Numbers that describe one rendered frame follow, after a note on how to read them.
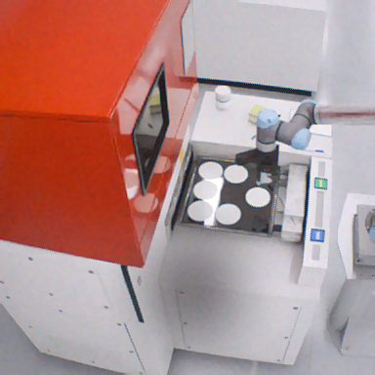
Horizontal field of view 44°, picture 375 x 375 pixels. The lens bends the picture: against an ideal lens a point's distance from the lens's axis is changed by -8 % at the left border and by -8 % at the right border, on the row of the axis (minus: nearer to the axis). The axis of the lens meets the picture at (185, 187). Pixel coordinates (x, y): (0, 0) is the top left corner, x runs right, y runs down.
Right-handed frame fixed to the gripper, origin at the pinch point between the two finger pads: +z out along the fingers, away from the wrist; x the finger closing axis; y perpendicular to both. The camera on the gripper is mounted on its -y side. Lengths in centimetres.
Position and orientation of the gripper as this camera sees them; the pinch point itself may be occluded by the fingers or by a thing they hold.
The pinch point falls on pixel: (257, 182)
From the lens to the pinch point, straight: 196.2
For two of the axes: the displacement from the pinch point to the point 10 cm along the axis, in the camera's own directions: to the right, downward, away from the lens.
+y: 9.8, 1.0, -1.6
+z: 0.6, 6.5, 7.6
